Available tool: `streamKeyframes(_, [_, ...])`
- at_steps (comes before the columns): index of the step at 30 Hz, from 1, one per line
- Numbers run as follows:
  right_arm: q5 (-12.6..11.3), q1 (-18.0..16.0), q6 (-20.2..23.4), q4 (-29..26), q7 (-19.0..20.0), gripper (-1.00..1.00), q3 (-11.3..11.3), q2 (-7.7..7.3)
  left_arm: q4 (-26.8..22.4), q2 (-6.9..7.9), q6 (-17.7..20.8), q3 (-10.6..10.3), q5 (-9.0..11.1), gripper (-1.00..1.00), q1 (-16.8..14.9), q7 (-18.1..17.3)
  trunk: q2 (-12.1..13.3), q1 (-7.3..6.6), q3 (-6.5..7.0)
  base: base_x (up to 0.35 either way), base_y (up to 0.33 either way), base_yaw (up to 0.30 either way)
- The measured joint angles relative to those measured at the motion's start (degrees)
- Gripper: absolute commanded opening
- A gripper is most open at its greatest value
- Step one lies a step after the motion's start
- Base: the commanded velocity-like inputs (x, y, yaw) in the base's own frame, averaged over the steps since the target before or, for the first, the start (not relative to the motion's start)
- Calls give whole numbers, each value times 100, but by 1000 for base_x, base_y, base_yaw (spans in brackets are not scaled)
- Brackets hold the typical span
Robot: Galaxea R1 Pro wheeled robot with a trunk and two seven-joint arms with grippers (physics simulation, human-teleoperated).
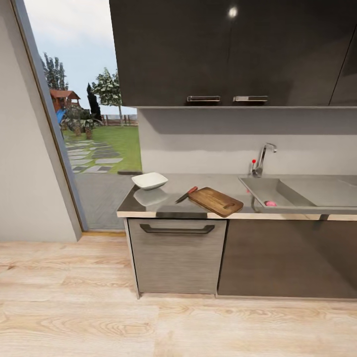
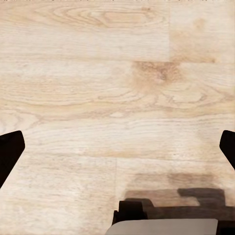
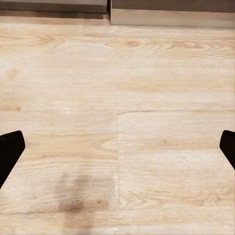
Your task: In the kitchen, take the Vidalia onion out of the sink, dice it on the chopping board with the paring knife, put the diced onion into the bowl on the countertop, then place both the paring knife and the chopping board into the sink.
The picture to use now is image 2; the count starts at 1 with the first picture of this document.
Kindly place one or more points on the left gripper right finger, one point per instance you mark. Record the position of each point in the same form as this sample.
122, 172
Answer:
227, 146

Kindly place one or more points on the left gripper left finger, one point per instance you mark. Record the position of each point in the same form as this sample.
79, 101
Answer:
11, 147

